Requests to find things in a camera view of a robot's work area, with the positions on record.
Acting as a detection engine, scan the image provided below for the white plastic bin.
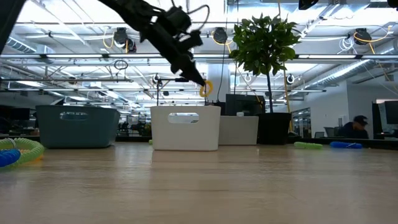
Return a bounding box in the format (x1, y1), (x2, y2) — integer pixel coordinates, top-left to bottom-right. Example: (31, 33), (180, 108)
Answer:
(150, 105), (222, 152)

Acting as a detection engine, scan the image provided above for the grey plastic bin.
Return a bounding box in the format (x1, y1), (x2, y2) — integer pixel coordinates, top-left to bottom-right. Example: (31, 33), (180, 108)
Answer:
(218, 115), (259, 146)

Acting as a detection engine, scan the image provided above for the black background stand frame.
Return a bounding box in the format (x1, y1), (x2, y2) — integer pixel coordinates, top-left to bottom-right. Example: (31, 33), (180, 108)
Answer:
(156, 77), (208, 107)

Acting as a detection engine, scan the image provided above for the person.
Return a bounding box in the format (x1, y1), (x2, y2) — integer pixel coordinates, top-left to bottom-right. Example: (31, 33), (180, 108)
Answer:
(337, 114), (374, 140)

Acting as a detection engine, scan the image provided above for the teal plastic bin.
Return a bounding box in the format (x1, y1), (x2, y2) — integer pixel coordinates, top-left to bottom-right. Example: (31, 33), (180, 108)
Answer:
(35, 105), (121, 149)

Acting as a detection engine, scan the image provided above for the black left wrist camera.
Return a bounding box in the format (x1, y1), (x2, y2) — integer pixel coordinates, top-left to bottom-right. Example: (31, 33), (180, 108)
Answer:
(165, 6), (193, 32)

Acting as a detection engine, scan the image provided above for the blue spring coil keychain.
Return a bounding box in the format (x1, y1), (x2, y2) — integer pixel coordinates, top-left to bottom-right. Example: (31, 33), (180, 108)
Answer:
(330, 141), (363, 149)
(0, 148), (22, 168)

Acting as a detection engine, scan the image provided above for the yellow hanging cable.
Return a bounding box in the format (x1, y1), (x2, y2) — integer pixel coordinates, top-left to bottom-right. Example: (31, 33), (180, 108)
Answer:
(277, 0), (293, 131)

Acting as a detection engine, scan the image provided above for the black computer monitor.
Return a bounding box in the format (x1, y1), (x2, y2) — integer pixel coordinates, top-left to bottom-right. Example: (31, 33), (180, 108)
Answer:
(225, 93), (266, 117)
(372, 100), (398, 140)

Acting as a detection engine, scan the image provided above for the green plant in black pot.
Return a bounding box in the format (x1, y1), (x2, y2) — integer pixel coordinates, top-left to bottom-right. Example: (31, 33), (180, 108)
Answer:
(229, 12), (302, 146)

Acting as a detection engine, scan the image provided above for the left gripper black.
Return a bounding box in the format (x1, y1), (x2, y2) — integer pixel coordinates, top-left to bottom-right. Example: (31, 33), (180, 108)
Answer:
(139, 21), (206, 87)

